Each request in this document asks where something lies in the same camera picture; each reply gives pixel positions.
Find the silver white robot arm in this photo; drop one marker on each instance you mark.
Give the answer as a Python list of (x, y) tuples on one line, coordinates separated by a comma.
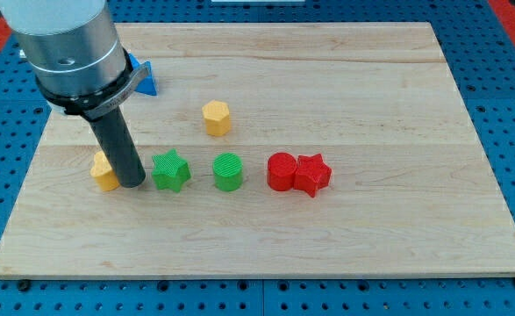
[(75, 52)]

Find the red star block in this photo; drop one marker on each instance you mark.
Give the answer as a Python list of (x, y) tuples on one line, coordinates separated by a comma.
[(312, 174)]

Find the yellow hexagon block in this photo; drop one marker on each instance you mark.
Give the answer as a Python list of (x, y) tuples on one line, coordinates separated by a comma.
[(216, 118)]

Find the green star block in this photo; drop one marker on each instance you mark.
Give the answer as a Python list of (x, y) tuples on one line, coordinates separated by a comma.
[(170, 171)]

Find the red cylinder block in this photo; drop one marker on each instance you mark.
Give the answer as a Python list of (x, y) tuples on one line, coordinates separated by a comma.
[(281, 170)]

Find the green cylinder block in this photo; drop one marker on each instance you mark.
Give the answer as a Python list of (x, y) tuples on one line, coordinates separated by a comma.
[(227, 170)]

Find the wooden board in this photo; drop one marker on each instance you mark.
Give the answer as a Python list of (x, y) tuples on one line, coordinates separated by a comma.
[(411, 195)]

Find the blue triangle block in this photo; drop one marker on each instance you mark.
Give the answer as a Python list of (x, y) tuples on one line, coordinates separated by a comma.
[(148, 85)]

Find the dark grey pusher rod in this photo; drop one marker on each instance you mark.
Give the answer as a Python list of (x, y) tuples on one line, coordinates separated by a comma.
[(114, 138)]

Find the yellow heart block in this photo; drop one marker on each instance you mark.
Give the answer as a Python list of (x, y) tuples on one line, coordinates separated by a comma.
[(103, 173)]

